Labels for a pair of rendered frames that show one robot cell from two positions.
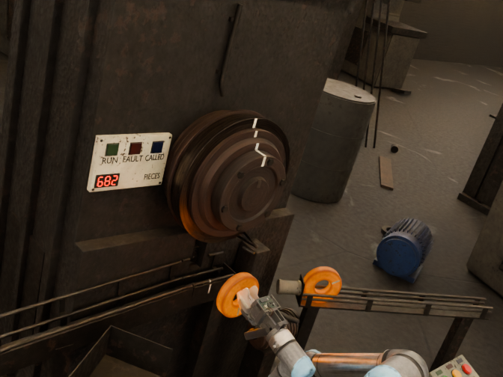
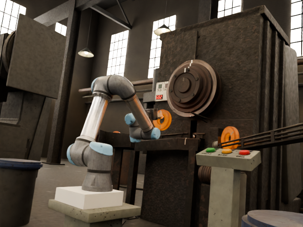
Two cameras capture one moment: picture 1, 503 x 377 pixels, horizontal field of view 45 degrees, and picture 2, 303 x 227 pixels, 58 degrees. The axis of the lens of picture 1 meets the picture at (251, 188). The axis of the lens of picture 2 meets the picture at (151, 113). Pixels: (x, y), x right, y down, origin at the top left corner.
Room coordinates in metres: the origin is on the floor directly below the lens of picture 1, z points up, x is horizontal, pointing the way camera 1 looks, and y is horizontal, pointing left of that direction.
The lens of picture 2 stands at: (1.56, -2.07, 0.56)
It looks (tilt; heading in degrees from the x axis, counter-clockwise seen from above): 9 degrees up; 89
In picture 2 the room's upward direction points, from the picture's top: 6 degrees clockwise
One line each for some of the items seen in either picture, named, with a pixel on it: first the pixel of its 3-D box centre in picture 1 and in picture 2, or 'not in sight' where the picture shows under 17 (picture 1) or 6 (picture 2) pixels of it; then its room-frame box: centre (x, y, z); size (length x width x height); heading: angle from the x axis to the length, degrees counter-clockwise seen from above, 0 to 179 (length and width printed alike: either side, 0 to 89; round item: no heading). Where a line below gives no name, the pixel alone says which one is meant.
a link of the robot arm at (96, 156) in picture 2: not in sight; (99, 155); (1.34, -0.67, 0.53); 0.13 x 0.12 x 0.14; 143
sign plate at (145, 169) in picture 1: (130, 161); (167, 91); (1.73, 0.38, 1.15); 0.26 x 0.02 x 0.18; 137
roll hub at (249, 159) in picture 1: (250, 191); (185, 85); (1.84, 0.00, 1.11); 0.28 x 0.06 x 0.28; 137
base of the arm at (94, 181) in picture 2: not in sight; (98, 179); (1.35, -0.67, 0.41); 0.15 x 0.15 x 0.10
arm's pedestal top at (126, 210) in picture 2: not in sight; (94, 207); (1.35, -0.67, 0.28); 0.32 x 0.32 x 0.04; 48
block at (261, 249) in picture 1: (248, 269); (216, 144); (2.08, -0.08, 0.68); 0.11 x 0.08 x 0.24; 47
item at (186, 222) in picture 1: (232, 178); (191, 88); (1.90, 0.07, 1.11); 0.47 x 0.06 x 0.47; 137
